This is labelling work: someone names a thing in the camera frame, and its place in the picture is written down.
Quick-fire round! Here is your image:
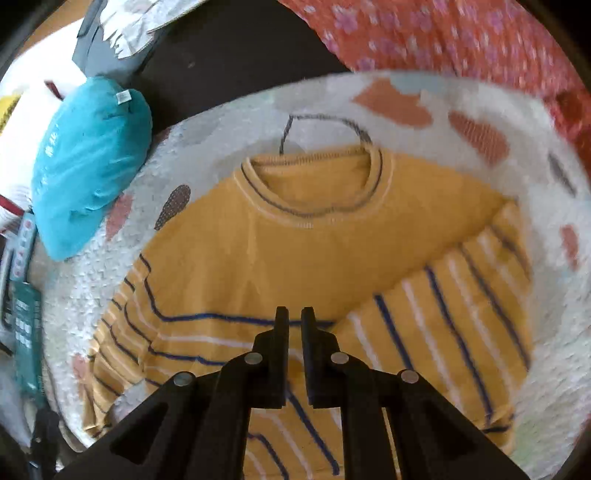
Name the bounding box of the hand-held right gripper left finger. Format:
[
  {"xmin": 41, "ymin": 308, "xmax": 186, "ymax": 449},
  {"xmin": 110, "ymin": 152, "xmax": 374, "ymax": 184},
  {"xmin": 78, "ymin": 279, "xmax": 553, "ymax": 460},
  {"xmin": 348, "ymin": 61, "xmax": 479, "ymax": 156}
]
[{"xmin": 55, "ymin": 306, "xmax": 290, "ymax": 480}]

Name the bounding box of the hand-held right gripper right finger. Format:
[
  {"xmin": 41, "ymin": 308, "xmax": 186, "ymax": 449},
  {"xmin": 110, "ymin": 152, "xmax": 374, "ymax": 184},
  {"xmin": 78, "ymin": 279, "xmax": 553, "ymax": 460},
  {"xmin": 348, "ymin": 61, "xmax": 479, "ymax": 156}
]
[{"xmin": 301, "ymin": 306, "xmax": 532, "ymax": 480}]

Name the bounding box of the yellow striped sweater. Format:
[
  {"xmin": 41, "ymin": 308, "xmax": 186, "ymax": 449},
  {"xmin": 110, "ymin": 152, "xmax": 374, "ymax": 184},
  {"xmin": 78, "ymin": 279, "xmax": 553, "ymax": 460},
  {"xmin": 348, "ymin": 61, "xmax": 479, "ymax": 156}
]
[{"xmin": 83, "ymin": 145, "xmax": 532, "ymax": 480}]

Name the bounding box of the white heart-print blanket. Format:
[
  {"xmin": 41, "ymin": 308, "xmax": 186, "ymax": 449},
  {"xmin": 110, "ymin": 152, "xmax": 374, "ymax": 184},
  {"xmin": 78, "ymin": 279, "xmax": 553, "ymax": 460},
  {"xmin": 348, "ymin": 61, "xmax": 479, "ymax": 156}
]
[{"xmin": 41, "ymin": 69, "xmax": 591, "ymax": 480}]

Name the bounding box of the teal pillow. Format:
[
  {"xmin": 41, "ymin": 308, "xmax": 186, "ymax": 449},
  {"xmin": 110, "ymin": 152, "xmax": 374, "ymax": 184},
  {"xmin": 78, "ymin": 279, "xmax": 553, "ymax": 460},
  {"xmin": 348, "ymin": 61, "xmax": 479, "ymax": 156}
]
[{"xmin": 31, "ymin": 76, "xmax": 153, "ymax": 261}]

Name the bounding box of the green and white box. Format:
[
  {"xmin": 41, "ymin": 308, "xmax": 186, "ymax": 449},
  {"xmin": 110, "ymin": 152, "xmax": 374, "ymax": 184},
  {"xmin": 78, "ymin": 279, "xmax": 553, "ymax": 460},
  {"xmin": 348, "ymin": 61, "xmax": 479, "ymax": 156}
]
[{"xmin": 9, "ymin": 212, "xmax": 47, "ymax": 400}]

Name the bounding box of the black mat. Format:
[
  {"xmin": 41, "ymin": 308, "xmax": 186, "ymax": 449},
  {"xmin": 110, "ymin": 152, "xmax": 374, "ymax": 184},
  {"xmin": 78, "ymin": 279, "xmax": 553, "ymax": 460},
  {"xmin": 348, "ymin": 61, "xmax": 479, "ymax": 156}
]
[{"xmin": 124, "ymin": 0, "xmax": 352, "ymax": 139}]

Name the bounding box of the red floral cloth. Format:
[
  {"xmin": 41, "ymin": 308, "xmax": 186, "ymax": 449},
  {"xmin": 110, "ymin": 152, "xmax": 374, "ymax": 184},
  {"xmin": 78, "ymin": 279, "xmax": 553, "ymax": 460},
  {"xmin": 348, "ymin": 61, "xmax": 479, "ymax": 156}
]
[{"xmin": 277, "ymin": 0, "xmax": 591, "ymax": 158}]

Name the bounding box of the grey cloth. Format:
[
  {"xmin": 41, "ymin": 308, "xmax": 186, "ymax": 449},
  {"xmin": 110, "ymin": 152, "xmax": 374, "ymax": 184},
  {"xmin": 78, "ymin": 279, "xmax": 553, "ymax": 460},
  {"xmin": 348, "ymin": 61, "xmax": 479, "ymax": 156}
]
[{"xmin": 71, "ymin": 18, "xmax": 153, "ymax": 81}]

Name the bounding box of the white patterned cloth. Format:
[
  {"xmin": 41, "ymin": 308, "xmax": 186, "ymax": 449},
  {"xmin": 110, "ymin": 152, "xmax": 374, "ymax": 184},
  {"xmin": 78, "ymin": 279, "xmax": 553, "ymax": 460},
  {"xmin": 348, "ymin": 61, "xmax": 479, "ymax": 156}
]
[{"xmin": 99, "ymin": 0, "xmax": 204, "ymax": 58}]

